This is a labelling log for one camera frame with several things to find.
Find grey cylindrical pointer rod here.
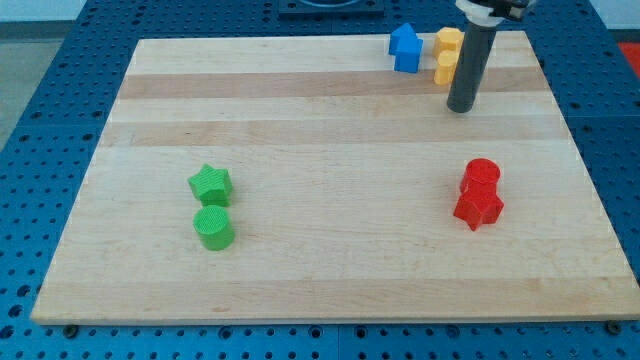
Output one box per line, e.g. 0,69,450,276
447,22,497,113

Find red star block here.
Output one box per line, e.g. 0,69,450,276
453,190,504,231

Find yellow cylinder block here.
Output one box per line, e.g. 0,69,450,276
434,50,459,85

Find red cylinder block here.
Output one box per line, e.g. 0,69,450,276
459,158,501,193

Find blue pentagon block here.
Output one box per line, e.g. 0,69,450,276
388,23,417,55

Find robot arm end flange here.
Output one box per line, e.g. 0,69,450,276
455,0,537,27

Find yellow hexagon block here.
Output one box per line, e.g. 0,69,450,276
433,27,464,58

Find green star block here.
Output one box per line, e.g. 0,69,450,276
188,164,233,207

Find green cylinder block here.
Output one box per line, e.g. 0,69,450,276
193,205,235,251

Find blue cube block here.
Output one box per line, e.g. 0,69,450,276
394,37,423,73

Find light wooden board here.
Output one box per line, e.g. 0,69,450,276
31,31,639,325

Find red object at edge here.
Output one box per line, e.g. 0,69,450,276
618,42,640,77

